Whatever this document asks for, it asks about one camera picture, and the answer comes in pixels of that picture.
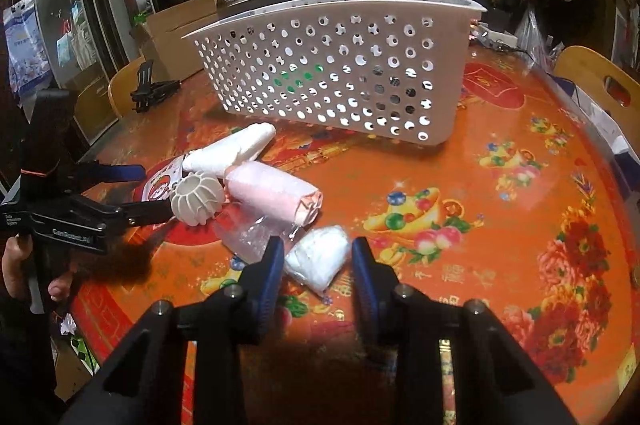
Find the blue white box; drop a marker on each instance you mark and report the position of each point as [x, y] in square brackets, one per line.
[600, 115]

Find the crumpled clear plastic bag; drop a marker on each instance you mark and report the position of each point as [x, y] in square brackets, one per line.
[532, 35]

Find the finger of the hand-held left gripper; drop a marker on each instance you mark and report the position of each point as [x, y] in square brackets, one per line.
[147, 211]
[112, 172]

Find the white ribbed round mold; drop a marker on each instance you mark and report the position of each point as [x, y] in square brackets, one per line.
[197, 201]

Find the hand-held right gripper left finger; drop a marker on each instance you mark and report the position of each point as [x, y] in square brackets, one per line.
[269, 277]

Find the clear plastic bag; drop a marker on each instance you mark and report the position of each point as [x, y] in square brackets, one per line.
[532, 35]
[245, 240]

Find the white perforated plastic basket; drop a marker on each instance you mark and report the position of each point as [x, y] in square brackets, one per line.
[325, 70]

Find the pink towel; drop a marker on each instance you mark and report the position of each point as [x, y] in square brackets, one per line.
[270, 192]

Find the red white cartoon packet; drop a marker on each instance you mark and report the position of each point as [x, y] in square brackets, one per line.
[159, 185]

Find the open cardboard box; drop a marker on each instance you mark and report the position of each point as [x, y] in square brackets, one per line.
[175, 30]

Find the black clamp stand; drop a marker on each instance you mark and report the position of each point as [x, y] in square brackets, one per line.
[150, 92]

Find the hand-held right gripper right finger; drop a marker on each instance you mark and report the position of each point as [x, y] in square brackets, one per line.
[364, 285]

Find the wooden chair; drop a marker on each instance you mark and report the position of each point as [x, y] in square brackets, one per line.
[590, 72]
[122, 90]

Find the white cloth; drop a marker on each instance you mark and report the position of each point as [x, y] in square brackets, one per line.
[320, 257]

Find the white towel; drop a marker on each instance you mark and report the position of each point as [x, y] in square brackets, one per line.
[230, 152]

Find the blue white plastic bag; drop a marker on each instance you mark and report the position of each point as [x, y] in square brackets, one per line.
[25, 50]

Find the person's left hand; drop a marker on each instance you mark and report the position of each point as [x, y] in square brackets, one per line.
[14, 265]

